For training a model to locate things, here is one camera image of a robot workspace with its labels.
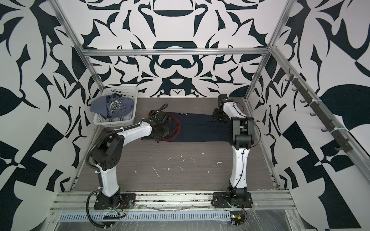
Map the white slotted cable duct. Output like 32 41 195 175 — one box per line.
59 211 232 222

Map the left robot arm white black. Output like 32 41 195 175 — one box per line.
85 111 172 200

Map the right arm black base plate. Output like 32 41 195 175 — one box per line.
211 192 253 208

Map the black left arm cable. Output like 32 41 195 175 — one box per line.
86 189 122 229

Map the navy tank top red trim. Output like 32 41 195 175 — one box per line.
141 112 235 142

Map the aluminium frame enclosure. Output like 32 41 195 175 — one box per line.
49 1 370 181

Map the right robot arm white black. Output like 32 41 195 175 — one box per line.
213 94 255 206

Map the grey blue printed tank top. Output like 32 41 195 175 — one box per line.
90 94 135 119

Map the small green circuit board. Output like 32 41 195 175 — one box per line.
230 214 247 226

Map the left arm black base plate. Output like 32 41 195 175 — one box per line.
93 193 136 210

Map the white plastic laundry basket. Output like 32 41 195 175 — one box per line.
93 86 138 127

